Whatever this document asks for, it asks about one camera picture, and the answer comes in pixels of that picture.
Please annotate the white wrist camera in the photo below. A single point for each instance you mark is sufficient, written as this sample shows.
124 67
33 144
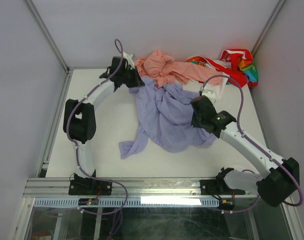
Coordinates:
210 94
129 58

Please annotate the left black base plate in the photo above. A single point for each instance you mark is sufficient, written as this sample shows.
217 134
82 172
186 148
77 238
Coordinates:
84 186

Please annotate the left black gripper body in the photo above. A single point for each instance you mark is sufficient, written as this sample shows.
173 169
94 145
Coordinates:
130 77

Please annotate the small electronics board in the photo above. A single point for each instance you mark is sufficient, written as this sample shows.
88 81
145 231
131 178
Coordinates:
88 201

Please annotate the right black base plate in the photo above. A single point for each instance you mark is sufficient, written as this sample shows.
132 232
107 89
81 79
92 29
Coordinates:
214 186

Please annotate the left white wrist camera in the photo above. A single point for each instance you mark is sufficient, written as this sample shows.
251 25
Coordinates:
129 58

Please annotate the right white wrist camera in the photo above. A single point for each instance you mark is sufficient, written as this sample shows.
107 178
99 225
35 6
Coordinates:
210 94

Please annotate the blue slotted cable duct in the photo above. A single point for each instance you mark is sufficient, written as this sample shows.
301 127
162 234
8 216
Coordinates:
131 202

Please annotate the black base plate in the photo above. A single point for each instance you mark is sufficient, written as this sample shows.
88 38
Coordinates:
84 186
214 186

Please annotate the lavender zip jacket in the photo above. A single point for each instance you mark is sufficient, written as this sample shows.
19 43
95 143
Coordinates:
165 116

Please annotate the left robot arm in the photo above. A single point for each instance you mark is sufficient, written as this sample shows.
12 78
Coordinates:
79 121

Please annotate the pink garment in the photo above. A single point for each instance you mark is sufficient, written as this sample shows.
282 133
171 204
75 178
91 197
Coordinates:
164 69

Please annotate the aluminium mounting rail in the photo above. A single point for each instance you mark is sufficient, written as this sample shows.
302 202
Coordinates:
134 187

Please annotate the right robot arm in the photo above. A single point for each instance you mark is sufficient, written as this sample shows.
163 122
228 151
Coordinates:
276 178

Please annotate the red white colourful garment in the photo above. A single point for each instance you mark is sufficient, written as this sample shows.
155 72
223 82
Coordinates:
235 63

